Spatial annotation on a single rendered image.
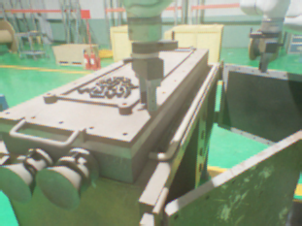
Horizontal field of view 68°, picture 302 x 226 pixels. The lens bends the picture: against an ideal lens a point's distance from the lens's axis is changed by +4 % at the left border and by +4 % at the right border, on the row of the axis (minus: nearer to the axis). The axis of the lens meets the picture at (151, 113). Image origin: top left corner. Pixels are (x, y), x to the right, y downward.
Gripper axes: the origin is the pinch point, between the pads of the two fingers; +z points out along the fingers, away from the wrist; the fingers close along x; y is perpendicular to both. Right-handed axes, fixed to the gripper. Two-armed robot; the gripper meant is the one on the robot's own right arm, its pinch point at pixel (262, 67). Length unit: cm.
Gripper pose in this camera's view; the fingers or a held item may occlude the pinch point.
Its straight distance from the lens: 129.3
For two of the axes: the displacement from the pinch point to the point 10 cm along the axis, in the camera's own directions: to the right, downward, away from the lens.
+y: 9.8, 0.6, -2.0
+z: 0.3, 9.0, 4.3
